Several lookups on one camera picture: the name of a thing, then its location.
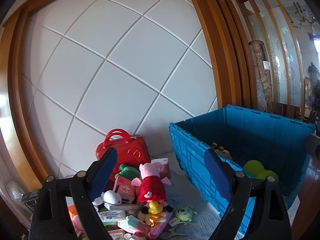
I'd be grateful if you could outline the yellow duck plush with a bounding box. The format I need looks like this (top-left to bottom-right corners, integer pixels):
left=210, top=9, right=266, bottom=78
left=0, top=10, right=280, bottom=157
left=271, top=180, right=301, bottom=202
left=137, top=202, right=167, bottom=227

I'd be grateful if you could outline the green frog plush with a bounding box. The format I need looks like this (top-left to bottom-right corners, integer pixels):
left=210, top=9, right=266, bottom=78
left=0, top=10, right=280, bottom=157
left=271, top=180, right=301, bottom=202
left=115, top=164, right=140, bottom=180

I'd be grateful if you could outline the pink wipes pack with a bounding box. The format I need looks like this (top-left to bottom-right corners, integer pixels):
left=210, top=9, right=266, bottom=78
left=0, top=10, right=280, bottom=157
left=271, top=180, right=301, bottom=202
left=142, top=212, right=172, bottom=239

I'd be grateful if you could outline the wooden slat room divider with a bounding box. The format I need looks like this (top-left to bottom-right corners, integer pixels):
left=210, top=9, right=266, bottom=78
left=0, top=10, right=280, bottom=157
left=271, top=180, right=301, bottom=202
left=235, top=0, right=305, bottom=120

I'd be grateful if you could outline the orange pink plush toy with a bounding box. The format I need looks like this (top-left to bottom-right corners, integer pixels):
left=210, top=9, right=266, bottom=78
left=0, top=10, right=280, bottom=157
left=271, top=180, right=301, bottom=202
left=68, top=204, right=84, bottom=232

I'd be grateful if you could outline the brown plush in crate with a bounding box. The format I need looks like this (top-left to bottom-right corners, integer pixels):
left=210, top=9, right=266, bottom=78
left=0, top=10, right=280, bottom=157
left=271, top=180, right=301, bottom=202
left=211, top=142, right=233, bottom=160

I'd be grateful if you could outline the red toy suitcase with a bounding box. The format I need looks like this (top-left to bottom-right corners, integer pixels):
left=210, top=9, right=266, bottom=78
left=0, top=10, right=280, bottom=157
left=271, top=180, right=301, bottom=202
left=95, top=128, right=151, bottom=181

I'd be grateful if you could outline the white wet wipes pack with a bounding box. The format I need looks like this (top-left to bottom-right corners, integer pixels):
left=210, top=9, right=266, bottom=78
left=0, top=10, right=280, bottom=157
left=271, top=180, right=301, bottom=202
left=99, top=210, right=126, bottom=223

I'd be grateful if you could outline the green one-eyed monster plush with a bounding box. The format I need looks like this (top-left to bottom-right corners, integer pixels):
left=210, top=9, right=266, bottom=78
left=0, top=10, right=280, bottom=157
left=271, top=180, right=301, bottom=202
left=175, top=205, right=197, bottom=225

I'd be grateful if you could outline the rolled patterned carpet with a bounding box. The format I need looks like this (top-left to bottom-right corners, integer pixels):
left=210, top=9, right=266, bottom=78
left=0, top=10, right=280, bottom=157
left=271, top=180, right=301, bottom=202
left=249, top=40, right=273, bottom=113

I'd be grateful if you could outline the pink white tissue box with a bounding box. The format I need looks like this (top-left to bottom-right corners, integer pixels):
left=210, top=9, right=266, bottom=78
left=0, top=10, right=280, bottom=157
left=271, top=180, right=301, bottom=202
left=113, top=176, right=136, bottom=204

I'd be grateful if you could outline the pink pig plush red dress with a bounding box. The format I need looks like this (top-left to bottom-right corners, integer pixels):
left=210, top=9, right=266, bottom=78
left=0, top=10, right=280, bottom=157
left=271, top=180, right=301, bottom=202
left=131, top=162, right=173, bottom=212

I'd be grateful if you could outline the metal clamp tool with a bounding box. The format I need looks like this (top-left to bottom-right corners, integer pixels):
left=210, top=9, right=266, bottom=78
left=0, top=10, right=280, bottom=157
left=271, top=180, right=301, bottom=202
left=159, top=224, right=186, bottom=239

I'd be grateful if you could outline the pink tissue pack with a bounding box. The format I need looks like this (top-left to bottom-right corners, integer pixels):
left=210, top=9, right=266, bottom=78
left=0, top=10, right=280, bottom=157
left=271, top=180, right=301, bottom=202
left=151, top=158, right=171, bottom=179

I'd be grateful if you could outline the lime green toy in crate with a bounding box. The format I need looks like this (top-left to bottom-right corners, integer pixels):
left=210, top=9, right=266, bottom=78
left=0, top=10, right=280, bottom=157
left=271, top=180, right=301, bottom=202
left=243, top=160, right=279, bottom=182

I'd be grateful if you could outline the white round plush toy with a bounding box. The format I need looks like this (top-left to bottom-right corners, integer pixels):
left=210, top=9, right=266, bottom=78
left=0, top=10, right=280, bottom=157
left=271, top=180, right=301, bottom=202
left=93, top=190, right=122, bottom=206

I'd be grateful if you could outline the blue plastic storage crate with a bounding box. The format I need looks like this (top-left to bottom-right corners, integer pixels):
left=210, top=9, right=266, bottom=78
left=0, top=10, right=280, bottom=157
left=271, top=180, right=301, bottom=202
left=169, top=105, right=319, bottom=237

